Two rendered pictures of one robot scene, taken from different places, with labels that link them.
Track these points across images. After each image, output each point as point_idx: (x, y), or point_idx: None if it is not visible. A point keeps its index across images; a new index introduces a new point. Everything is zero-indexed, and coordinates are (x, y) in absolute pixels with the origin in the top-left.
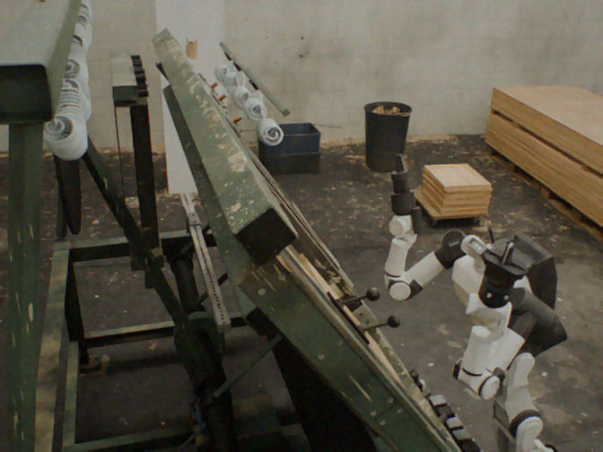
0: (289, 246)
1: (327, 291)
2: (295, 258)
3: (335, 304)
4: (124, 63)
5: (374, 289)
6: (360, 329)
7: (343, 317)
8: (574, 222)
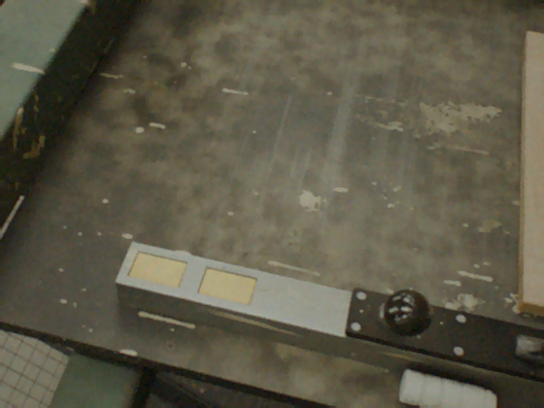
0: (486, 32)
1: (352, 291)
2: (175, 279)
3: (358, 337)
4: None
5: (391, 306)
6: (516, 356)
7: (416, 356)
8: None
